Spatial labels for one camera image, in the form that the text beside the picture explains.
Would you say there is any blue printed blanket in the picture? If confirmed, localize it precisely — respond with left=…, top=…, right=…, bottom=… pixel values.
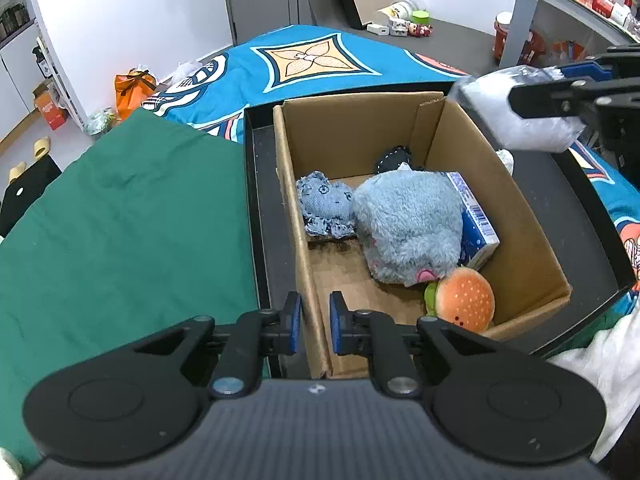
left=141, top=23, right=640, bottom=352

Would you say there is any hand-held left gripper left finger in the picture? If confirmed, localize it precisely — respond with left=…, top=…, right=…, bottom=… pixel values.
left=127, top=291, right=304, bottom=397

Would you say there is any green cloth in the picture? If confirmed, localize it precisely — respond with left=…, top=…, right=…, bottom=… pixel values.
left=0, top=107, right=271, bottom=472

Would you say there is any orange basket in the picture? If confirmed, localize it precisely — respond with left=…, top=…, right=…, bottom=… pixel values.
left=520, top=30, right=547, bottom=69

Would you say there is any light blue plush toy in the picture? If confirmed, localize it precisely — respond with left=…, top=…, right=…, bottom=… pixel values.
left=350, top=168, right=465, bottom=288

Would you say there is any clear bag of white stuffing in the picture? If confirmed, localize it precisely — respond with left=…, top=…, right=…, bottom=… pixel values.
left=447, top=65, right=589, bottom=154

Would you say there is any blue white carton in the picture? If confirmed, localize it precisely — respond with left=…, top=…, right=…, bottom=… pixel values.
left=440, top=171, right=501, bottom=272

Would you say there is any clear plastic bag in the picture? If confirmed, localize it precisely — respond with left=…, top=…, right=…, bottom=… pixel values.
left=82, top=107, right=119, bottom=136

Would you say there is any white cabinet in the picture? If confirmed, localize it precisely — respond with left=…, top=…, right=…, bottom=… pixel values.
left=0, top=0, right=56, bottom=148

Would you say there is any white garment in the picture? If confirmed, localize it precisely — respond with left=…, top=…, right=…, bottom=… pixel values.
left=547, top=304, right=640, bottom=467

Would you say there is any black tray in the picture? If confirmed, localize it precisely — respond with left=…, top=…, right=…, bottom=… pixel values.
left=242, top=80, right=639, bottom=382

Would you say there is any grey platform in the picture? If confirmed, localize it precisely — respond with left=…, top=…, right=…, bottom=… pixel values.
left=345, top=14, right=503, bottom=77

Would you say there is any red bucket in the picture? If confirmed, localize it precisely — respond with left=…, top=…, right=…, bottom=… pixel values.
left=492, top=12, right=516, bottom=56

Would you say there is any orange bag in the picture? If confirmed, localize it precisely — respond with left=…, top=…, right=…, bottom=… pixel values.
left=114, top=67, right=159, bottom=121

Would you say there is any white plastic bag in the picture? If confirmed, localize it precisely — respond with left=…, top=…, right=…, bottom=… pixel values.
left=169, top=59, right=202, bottom=86

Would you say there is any red box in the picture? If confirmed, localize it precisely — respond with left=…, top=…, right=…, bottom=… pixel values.
left=33, top=91, right=69, bottom=131

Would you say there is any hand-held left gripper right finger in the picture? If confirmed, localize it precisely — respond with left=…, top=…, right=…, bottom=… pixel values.
left=328, top=290, right=502, bottom=397

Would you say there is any denim fabric toy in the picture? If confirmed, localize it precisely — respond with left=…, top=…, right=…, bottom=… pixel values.
left=295, top=170, right=357, bottom=240

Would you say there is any black cloth with white dot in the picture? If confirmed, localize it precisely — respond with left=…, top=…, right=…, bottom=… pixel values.
left=0, top=157, right=64, bottom=237

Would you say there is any burger plush toy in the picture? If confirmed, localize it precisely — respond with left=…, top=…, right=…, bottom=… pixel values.
left=424, top=266, right=496, bottom=332

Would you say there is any cardboard box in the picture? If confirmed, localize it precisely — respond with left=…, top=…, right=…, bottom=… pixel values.
left=272, top=91, right=573, bottom=380

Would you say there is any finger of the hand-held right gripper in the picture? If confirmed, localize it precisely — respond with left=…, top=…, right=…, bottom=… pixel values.
left=559, top=45, right=640, bottom=82
left=506, top=78, right=610, bottom=120

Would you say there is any grey desk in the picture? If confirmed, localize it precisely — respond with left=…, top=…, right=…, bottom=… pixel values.
left=509, top=0, right=640, bottom=69

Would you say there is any black felt toy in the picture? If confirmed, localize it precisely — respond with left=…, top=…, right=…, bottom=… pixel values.
left=375, top=144, right=426, bottom=174

